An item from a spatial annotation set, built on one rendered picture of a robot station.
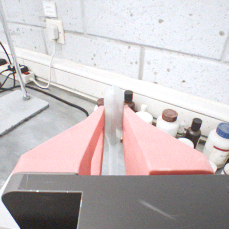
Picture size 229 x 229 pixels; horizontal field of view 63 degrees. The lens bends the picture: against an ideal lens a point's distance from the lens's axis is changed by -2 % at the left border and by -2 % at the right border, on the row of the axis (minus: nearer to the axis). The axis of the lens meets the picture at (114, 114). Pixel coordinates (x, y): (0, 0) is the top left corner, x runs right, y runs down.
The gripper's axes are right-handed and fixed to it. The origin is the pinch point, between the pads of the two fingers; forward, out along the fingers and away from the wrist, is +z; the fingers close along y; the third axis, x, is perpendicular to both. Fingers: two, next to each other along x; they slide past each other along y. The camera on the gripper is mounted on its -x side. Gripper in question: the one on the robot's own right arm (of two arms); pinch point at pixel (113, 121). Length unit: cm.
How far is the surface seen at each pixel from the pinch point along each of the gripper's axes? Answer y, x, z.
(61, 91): 22, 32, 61
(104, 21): 3, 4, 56
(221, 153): -26.0, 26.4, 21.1
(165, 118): -13.3, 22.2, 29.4
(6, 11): 49, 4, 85
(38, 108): 27, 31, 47
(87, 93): 10, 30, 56
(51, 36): 24, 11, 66
